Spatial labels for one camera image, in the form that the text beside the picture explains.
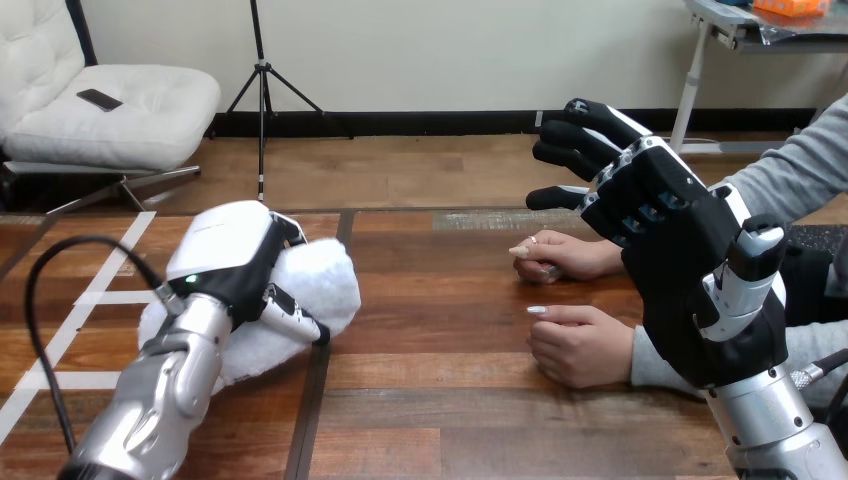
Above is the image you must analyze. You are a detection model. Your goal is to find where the white towel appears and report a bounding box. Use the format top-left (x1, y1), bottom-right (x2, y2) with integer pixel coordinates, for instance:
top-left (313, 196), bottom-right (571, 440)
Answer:
top-left (137, 237), bottom-right (363, 397)

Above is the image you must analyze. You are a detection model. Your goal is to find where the black phone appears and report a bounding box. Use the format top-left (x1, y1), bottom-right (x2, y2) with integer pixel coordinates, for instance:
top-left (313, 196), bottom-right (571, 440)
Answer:
top-left (75, 87), bottom-right (125, 113)

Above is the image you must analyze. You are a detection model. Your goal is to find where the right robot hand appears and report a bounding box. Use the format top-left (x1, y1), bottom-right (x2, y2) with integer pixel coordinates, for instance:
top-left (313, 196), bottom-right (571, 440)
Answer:
top-left (525, 97), bottom-right (791, 391)

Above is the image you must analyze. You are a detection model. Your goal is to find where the black cable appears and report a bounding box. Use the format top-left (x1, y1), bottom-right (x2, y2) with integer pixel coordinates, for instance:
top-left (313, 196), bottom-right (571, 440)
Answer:
top-left (790, 347), bottom-right (848, 429)
top-left (24, 235), bottom-right (187, 456)

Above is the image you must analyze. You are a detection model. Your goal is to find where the white desk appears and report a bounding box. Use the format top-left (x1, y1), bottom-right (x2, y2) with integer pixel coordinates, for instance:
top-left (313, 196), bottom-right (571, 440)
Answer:
top-left (668, 0), bottom-right (848, 158)

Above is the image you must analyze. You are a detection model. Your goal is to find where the orange thing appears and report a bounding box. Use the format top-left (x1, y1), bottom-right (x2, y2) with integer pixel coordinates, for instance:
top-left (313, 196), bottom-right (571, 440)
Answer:
top-left (752, 0), bottom-right (831, 20)

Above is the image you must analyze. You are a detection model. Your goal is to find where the person's forearm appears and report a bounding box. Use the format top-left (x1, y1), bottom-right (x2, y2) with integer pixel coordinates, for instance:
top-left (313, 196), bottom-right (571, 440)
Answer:
top-left (628, 320), bottom-right (848, 407)
top-left (710, 91), bottom-right (848, 225)

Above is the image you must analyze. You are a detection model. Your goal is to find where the white cushioned chair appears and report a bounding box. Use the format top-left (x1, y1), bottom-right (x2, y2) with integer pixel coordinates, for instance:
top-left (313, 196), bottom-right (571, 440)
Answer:
top-left (0, 0), bottom-right (223, 215)

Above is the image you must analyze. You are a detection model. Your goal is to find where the black tripod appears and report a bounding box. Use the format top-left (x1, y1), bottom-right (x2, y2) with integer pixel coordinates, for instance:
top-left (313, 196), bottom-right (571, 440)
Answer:
top-left (207, 0), bottom-right (356, 205)

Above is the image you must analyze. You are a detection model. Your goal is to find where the foil sheet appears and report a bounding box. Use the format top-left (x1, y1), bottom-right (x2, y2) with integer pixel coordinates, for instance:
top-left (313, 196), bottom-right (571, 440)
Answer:
top-left (753, 5), bottom-right (848, 46)

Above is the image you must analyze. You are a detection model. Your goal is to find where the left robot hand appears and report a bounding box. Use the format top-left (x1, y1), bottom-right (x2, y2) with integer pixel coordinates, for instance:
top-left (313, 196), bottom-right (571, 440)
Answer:
top-left (164, 200), bottom-right (332, 347)

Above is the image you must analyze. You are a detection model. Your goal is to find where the person's hand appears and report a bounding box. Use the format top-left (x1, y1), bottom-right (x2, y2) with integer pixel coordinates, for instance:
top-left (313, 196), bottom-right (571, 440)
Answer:
top-left (525, 304), bottom-right (637, 391)
top-left (508, 229), bottom-right (625, 285)

